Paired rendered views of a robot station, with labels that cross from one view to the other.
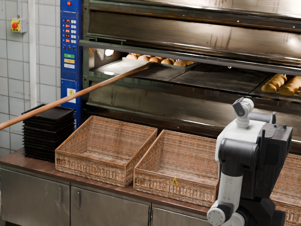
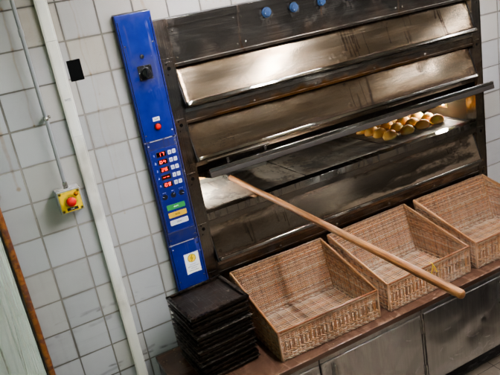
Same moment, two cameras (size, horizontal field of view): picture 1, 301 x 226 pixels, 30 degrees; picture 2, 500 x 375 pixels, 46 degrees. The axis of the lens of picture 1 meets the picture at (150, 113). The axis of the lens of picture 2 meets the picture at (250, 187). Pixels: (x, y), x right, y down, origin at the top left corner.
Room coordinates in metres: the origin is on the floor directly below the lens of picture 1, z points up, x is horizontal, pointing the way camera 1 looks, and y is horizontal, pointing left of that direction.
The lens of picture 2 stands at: (2.09, 2.32, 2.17)
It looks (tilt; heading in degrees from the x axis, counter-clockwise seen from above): 19 degrees down; 311
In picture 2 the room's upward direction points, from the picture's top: 10 degrees counter-clockwise
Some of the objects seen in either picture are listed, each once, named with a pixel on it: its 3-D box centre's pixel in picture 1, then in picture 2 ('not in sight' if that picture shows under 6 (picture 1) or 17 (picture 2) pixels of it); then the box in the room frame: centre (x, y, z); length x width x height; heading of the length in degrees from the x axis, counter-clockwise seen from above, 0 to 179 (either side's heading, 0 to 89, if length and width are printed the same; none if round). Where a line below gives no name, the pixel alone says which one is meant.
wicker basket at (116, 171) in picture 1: (107, 149); (303, 294); (3.66, 0.29, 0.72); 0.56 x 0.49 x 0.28; 65
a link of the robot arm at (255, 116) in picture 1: (258, 126); not in sight; (2.55, -0.52, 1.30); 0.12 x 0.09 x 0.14; 70
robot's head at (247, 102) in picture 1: (243, 110); not in sight; (2.36, -0.41, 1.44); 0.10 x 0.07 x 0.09; 160
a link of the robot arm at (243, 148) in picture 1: (237, 157); not in sight; (2.13, -0.36, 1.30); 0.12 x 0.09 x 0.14; 69
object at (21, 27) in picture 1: (18, 25); (69, 199); (4.24, 1.03, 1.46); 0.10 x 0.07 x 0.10; 66
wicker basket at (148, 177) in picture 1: (187, 166); (397, 253); (3.42, -0.25, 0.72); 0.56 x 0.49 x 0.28; 67
